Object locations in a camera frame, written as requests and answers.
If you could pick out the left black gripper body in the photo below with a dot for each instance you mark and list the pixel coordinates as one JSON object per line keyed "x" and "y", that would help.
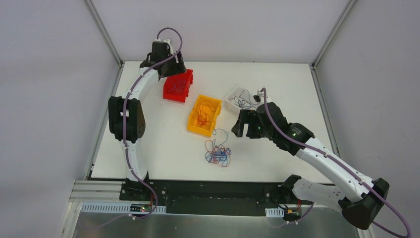
{"x": 175, "y": 69}

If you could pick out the yellow plastic bin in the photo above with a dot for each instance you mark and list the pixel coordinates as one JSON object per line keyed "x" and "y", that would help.
{"x": 204, "y": 104}

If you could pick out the red plastic bin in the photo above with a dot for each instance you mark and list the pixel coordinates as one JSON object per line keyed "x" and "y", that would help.
{"x": 176, "y": 88}

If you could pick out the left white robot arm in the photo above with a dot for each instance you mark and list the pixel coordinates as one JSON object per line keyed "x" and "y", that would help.
{"x": 126, "y": 118}

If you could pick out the white plastic bin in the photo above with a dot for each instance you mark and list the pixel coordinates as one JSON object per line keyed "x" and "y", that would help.
{"x": 238, "y": 99}

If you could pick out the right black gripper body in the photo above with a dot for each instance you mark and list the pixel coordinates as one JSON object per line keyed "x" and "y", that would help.
{"x": 248, "y": 123}

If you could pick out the red orange cable clump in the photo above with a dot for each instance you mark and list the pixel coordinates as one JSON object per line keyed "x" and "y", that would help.
{"x": 203, "y": 120}

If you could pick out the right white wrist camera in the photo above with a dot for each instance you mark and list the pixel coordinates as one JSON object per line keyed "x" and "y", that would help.
{"x": 259, "y": 98}

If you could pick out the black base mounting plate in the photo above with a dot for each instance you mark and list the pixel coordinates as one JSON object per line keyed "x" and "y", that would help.
{"x": 210, "y": 197}

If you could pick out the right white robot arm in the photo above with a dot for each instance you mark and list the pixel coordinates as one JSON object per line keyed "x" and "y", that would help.
{"x": 356, "y": 196}

